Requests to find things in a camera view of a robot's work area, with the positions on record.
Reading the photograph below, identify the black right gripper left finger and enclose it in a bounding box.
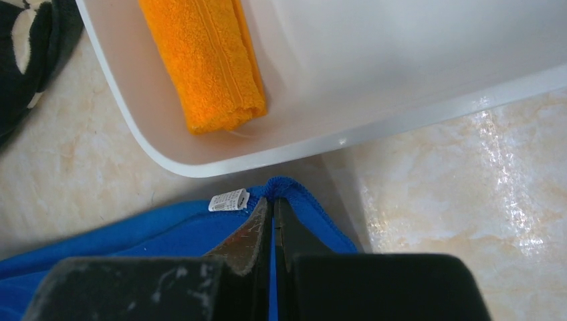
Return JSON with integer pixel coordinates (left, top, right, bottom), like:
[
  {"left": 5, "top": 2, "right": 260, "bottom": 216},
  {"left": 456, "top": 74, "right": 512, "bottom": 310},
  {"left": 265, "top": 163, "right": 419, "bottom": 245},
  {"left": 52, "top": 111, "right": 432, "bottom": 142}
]
[{"left": 24, "top": 198, "right": 271, "bottom": 320}]

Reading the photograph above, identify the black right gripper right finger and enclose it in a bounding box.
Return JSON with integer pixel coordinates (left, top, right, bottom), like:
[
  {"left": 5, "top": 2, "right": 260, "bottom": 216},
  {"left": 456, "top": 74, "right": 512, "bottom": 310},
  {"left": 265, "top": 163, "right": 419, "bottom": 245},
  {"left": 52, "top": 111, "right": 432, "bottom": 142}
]
[{"left": 273, "top": 199, "right": 491, "bottom": 320}]

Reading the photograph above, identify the blue towel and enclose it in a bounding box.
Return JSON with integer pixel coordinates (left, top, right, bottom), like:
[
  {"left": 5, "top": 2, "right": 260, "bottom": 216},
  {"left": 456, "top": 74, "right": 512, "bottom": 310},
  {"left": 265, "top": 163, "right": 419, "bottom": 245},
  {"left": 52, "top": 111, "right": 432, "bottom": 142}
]
[{"left": 1, "top": 177, "right": 357, "bottom": 320}]

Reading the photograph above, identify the orange towel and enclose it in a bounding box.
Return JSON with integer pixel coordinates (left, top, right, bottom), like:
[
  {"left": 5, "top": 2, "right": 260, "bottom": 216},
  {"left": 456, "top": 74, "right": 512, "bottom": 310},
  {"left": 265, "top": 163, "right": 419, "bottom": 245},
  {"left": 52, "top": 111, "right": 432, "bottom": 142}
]
[{"left": 138, "top": 0, "right": 267, "bottom": 134}]

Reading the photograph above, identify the white plastic basin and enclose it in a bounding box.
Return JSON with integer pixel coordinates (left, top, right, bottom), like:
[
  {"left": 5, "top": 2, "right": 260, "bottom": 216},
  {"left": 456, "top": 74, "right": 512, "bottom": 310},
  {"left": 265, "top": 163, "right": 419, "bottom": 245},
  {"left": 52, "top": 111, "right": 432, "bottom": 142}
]
[{"left": 78, "top": 1, "right": 566, "bottom": 178}]

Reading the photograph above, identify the black floral blanket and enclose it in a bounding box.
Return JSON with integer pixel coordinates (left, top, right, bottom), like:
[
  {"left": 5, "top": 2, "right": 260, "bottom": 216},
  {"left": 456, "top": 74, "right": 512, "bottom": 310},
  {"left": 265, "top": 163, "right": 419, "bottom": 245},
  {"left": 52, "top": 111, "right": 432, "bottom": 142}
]
[{"left": 1, "top": 0, "right": 84, "bottom": 146}]

